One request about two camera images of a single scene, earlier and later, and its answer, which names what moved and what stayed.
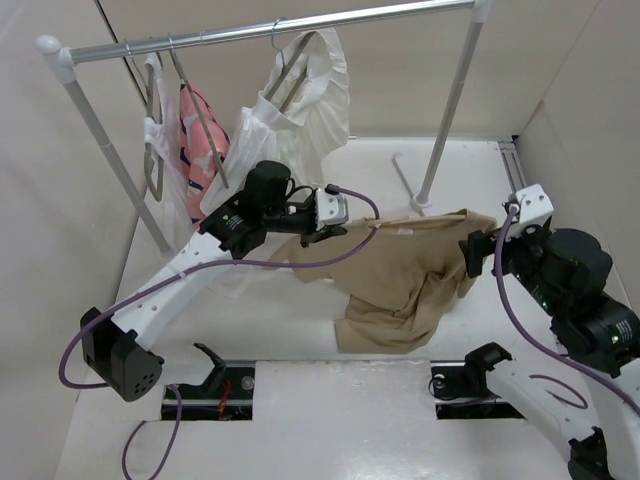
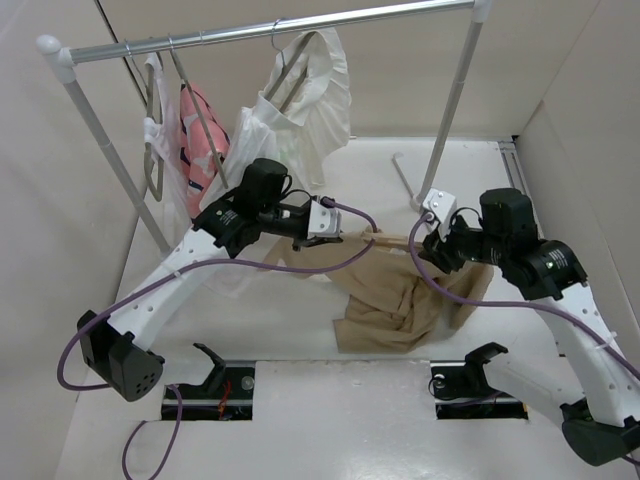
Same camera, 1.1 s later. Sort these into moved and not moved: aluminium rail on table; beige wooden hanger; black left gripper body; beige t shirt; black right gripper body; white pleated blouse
Moved: beige wooden hanger; black right gripper body
Not moved: black left gripper body; aluminium rail on table; white pleated blouse; beige t shirt
